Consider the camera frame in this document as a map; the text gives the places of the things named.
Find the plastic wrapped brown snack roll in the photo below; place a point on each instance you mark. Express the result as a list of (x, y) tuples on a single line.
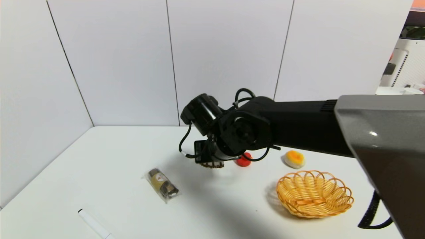
[(162, 183)]

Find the red rubber duck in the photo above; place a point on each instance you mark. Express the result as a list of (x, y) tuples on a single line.
[(244, 162)]

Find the white bun with orange topping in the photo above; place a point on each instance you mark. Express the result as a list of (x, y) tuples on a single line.
[(294, 158)]

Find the white marker with black cap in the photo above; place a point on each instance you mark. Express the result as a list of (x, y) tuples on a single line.
[(94, 223)]

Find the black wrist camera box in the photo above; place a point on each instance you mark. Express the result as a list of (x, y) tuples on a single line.
[(201, 152)]

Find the white desk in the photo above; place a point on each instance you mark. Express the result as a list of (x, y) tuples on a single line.
[(398, 90)]

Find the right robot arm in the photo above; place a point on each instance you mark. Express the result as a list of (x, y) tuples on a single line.
[(298, 126)]

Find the chocolate cake slice toy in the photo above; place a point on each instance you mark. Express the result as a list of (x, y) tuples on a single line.
[(212, 164)]

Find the black holder on pegboard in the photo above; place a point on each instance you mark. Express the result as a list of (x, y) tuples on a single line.
[(389, 69)]

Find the white pegboard panel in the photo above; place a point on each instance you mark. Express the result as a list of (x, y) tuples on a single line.
[(413, 63)]

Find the yellow woven wicker basket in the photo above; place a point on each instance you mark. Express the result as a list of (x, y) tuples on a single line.
[(313, 203)]

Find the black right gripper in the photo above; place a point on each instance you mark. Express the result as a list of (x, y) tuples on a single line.
[(201, 152)]

